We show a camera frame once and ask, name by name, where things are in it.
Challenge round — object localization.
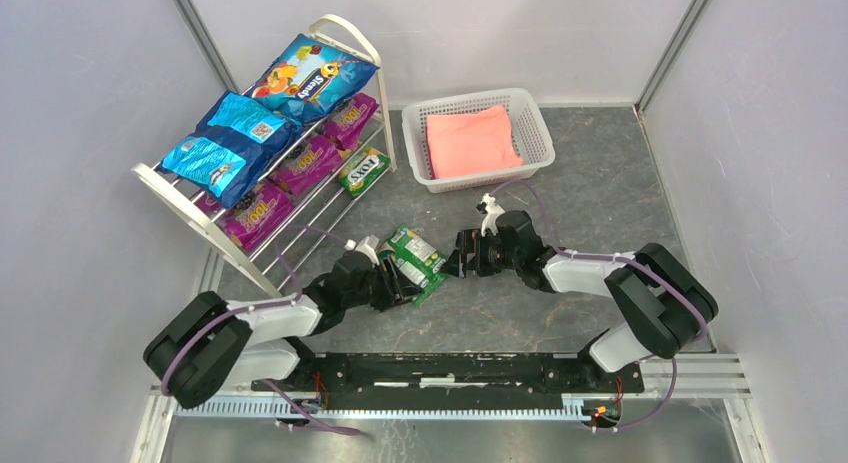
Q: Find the green candy bag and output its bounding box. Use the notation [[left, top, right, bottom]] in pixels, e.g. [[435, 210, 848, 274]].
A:
[[338, 145, 391, 197], [377, 225, 447, 306]]

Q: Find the purple candy bag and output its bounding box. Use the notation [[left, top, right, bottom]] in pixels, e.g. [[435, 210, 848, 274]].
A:
[[215, 183, 294, 253], [269, 135, 343, 198], [321, 93, 379, 151]]

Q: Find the blue candy bag back side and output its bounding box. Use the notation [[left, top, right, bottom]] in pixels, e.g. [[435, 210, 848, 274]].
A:
[[161, 91, 303, 209]]

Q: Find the blue candy bag with fruits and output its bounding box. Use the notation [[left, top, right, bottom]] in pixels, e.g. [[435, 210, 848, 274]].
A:
[[247, 34, 378, 125]]

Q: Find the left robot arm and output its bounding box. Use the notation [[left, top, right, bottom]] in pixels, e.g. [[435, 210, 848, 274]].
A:
[[143, 251, 423, 409]]

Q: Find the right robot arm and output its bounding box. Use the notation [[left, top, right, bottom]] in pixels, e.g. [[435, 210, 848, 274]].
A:
[[440, 211, 719, 373]]

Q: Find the cream metal shelf rack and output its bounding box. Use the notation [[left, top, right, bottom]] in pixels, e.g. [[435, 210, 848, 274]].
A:
[[134, 14, 396, 297]]

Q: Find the pink folded cloth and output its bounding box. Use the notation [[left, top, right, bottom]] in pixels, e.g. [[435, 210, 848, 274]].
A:
[[426, 105, 524, 179]]

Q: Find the white plastic basket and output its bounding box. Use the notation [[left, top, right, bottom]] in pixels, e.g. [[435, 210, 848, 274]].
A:
[[402, 88, 556, 193]]

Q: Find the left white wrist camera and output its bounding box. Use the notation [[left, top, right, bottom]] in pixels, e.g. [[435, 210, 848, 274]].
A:
[[344, 235, 380, 265]]

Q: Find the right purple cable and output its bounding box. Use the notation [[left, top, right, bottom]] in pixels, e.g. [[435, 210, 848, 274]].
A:
[[488, 178, 711, 435]]

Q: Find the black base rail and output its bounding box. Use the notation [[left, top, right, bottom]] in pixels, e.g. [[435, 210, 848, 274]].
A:
[[276, 353, 645, 410]]

